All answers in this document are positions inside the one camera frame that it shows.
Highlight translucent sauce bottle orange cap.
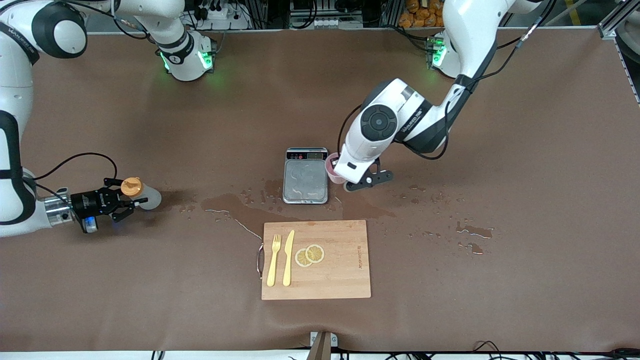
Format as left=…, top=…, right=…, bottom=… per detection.
left=120, top=177, right=162, bottom=211

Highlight pink plastic cup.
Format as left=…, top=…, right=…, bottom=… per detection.
left=325, top=152, right=347, bottom=185

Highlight yellow plastic fork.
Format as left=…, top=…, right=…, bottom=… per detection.
left=266, top=234, right=282, bottom=288

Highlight yellow plastic knife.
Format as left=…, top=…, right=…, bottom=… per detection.
left=282, top=230, right=296, bottom=287

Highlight silver kitchen scale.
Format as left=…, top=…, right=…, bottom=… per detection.
left=282, top=147, right=329, bottom=205

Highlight white power strip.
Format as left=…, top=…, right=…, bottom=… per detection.
left=196, top=4, right=252, bottom=31

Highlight wooden cutting board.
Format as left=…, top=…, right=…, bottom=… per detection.
left=261, top=219, right=372, bottom=301

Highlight orange snack packs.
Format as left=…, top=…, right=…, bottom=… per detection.
left=398, top=0, right=447, bottom=29

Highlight metal table edge bracket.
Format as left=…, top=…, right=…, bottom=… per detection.
left=309, top=331, right=339, bottom=360

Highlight black floor cables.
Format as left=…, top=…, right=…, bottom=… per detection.
left=330, top=341, right=640, bottom=360

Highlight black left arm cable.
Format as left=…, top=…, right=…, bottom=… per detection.
left=337, top=0, right=558, bottom=162

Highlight aluminium frame profile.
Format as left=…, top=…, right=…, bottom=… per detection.
left=597, top=0, right=640, bottom=40

